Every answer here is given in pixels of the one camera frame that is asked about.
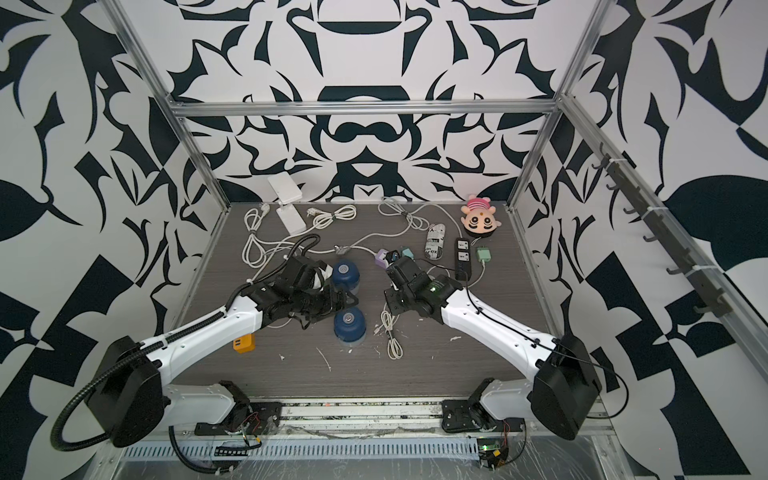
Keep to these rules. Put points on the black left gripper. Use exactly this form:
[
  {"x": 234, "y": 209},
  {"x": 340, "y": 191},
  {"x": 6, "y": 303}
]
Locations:
[{"x": 332, "y": 304}]

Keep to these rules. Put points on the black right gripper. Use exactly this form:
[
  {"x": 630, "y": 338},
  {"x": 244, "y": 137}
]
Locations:
[{"x": 389, "y": 297}]

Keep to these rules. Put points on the blue cordless grinder front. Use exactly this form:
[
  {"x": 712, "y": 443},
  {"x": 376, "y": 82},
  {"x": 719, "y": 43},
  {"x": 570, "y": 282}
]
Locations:
[{"x": 350, "y": 326}]

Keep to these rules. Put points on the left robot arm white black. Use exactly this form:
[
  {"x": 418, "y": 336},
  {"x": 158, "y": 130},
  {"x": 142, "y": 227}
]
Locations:
[{"x": 133, "y": 392}]

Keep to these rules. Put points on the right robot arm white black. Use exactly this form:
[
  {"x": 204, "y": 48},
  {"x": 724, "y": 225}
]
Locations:
[{"x": 559, "y": 385}]

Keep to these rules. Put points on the purple power strip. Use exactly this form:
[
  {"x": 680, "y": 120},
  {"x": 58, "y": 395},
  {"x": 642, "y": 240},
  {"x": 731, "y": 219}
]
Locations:
[{"x": 380, "y": 259}]

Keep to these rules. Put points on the yellow power strip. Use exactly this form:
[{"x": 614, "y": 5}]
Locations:
[{"x": 244, "y": 344}]

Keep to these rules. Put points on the green charger adapter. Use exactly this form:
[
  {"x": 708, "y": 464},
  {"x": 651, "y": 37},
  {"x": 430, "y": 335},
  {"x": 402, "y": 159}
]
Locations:
[{"x": 483, "y": 255}]

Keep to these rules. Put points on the pink cartoon face toy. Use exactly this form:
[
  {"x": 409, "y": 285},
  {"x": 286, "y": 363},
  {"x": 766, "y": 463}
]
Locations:
[{"x": 478, "y": 218}]

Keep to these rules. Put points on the white folding desk lamp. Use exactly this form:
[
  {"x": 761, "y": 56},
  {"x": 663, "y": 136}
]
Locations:
[{"x": 288, "y": 193}]

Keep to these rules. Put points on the grey wall hook rail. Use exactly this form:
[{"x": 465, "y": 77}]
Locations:
[{"x": 664, "y": 229}]

